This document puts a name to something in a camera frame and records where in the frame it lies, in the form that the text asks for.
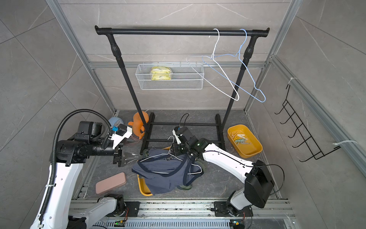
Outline dark grey tank top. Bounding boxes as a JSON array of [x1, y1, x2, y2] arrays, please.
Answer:
[[132, 148, 204, 195]]

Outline plain green tank top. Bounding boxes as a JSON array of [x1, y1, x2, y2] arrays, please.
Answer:
[[177, 185, 192, 190]]

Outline light blue wire hanger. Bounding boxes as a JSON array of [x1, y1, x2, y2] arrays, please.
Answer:
[[205, 28, 270, 103]]

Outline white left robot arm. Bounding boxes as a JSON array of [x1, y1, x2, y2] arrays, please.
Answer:
[[31, 109, 132, 229]]

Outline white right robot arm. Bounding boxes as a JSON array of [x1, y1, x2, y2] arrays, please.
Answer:
[[171, 138, 275, 216]]

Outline orange plush toy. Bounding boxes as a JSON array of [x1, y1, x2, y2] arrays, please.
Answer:
[[128, 112, 145, 140]]

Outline pink rectangular case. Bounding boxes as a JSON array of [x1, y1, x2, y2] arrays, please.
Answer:
[[95, 172, 127, 195]]

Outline large yellow plastic tray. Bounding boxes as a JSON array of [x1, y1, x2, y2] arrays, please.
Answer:
[[132, 149, 174, 197]]

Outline small yellow plastic tray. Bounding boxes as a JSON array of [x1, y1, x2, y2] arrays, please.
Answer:
[[227, 124, 263, 158]]

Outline yellow item in basket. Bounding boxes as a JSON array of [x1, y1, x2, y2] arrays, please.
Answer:
[[150, 66, 173, 81]]

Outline black clothes rack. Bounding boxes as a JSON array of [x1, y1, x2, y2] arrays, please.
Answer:
[[94, 25, 270, 155]]

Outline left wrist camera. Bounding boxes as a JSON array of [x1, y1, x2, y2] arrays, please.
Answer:
[[111, 124, 132, 149]]

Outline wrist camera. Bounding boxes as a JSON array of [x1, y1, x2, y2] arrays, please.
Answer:
[[111, 124, 132, 149], [173, 127, 193, 145]]

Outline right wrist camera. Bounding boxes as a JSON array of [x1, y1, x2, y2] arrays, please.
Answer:
[[173, 127, 193, 145]]

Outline metal base rail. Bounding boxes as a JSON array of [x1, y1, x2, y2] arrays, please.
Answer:
[[92, 199, 300, 229]]

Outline white wire basket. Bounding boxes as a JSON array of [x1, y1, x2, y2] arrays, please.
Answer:
[[135, 64, 205, 90]]

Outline black wire wall rack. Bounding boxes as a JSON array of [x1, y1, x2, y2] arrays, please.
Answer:
[[274, 85, 341, 163]]

